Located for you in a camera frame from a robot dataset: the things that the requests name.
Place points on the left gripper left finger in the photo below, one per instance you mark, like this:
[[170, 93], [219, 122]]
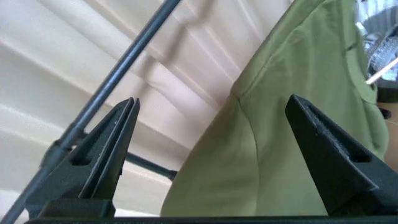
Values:
[[90, 174]]

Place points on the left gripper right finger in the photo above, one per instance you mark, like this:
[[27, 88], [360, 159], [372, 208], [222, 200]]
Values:
[[335, 168]]

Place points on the green shirt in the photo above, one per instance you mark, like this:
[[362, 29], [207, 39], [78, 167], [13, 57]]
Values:
[[280, 124]]

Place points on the black clothes rack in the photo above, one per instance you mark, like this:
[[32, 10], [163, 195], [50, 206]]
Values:
[[109, 81]]

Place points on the white laundry basket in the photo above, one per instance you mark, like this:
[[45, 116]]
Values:
[[384, 46]]

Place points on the beige curtain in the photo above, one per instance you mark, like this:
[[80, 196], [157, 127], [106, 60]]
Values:
[[93, 46]]

